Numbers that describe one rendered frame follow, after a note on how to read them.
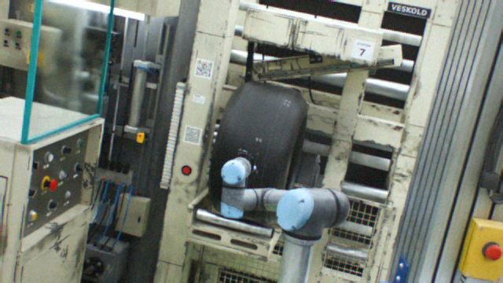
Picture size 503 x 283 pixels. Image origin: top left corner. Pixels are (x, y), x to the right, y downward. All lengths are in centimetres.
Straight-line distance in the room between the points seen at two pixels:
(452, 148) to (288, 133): 111
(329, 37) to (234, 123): 63
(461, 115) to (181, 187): 160
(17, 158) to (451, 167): 134
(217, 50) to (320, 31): 48
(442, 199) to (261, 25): 159
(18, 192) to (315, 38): 142
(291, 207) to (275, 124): 80
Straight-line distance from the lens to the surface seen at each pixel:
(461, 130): 161
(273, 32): 300
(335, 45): 297
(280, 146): 260
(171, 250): 304
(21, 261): 240
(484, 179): 163
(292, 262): 194
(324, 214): 190
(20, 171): 227
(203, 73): 281
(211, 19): 279
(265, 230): 282
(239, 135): 262
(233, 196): 221
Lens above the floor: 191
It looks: 14 degrees down
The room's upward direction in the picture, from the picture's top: 11 degrees clockwise
